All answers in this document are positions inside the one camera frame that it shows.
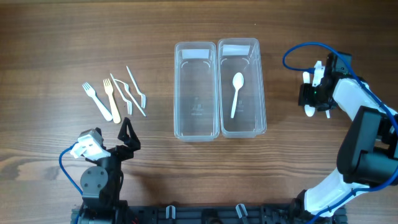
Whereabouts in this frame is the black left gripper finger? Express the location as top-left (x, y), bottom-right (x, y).
top-left (95, 127), bottom-right (105, 148)
top-left (118, 117), bottom-right (141, 151)

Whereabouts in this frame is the thin white fork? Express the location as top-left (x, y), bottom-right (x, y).
top-left (126, 65), bottom-right (147, 109)
top-left (116, 79), bottom-right (147, 117)
top-left (110, 73), bottom-right (132, 115)

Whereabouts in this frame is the white plastic spoon large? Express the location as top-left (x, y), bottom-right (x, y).
top-left (304, 105), bottom-right (315, 117)

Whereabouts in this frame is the short white plastic spoon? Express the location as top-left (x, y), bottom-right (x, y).
top-left (302, 72), bottom-right (311, 83)

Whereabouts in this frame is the thin white plastic spoon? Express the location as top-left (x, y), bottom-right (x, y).
top-left (325, 110), bottom-right (330, 119)

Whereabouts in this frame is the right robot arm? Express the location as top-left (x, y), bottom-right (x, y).
top-left (289, 52), bottom-right (397, 223)

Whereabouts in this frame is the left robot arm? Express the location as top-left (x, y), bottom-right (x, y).
top-left (71, 118), bottom-right (141, 223)

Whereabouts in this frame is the clear plastic container left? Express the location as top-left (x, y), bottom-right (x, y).
top-left (174, 42), bottom-right (220, 142)

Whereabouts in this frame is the clear plastic container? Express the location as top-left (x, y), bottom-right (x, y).
top-left (174, 42), bottom-right (220, 142)
top-left (217, 38), bottom-right (267, 138)

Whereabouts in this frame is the clear plastic container right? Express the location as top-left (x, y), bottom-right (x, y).
top-left (217, 38), bottom-right (267, 138)

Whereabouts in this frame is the white plastic fork wide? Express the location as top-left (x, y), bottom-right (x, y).
top-left (82, 82), bottom-right (113, 121)

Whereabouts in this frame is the yellow plastic fork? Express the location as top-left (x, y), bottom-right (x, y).
top-left (103, 78), bottom-right (121, 124)

